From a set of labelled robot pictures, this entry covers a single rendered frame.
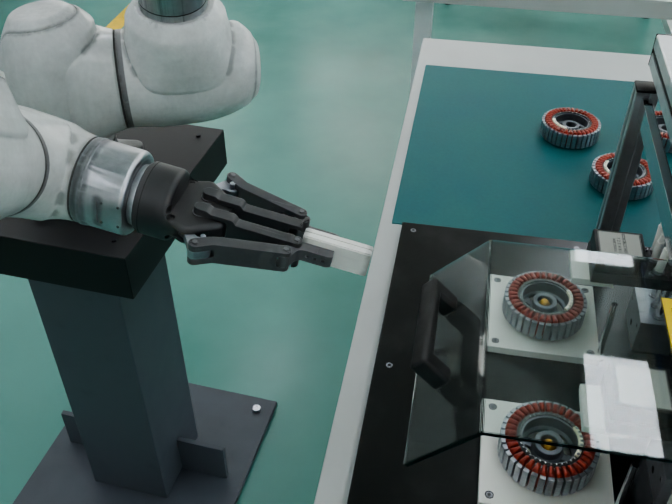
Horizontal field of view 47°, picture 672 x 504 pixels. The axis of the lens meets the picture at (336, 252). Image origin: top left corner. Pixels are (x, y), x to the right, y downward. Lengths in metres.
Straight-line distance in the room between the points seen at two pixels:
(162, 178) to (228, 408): 1.28
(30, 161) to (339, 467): 0.51
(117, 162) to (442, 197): 0.74
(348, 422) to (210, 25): 0.60
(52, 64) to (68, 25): 0.06
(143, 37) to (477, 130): 0.71
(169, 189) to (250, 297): 1.54
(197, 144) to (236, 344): 0.88
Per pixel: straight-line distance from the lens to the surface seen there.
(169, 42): 1.18
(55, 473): 1.97
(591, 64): 1.93
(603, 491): 0.97
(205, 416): 1.99
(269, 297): 2.29
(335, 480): 0.97
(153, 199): 0.77
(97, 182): 0.78
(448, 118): 1.63
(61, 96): 1.24
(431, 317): 0.70
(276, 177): 2.78
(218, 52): 1.21
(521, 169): 1.49
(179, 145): 1.41
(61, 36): 1.22
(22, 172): 0.71
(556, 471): 0.92
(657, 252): 1.07
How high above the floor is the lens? 1.55
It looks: 39 degrees down
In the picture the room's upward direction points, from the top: straight up
